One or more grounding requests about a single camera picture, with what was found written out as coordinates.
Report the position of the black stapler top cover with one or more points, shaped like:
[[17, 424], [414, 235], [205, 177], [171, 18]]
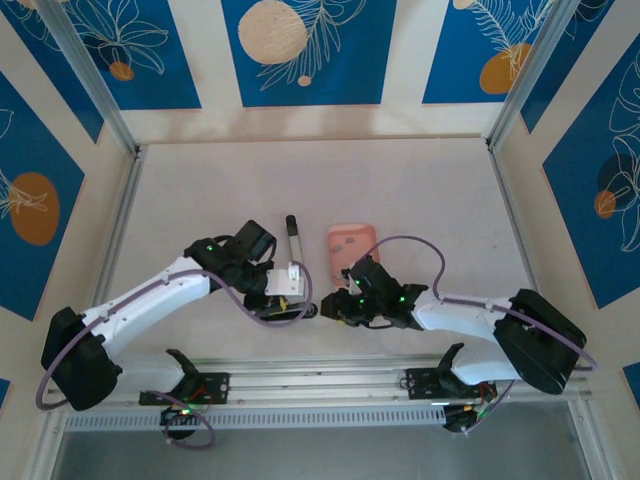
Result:
[[300, 312]]

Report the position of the silver stapler magazine rail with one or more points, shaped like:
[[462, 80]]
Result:
[[296, 245]]

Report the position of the pink plastic tray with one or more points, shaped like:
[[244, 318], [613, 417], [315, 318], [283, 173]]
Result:
[[362, 237]]

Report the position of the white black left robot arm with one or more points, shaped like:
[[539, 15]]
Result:
[[150, 295]]

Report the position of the small electronics board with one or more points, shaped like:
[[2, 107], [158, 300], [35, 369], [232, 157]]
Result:
[[460, 417], [180, 415]]

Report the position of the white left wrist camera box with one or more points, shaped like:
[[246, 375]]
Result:
[[285, 282]]

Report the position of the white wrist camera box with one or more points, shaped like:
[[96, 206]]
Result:
[[285, 282], [356, 286]]

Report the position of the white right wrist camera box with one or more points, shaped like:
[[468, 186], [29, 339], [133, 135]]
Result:
[[356, 286]]

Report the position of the aluminium side rail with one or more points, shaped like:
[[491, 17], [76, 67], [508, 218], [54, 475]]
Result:
[[520, 240], [117, 225]]

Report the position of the aluminium frame post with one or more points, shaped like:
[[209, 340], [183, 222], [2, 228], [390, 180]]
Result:
[[90, 75], [528, 70]]

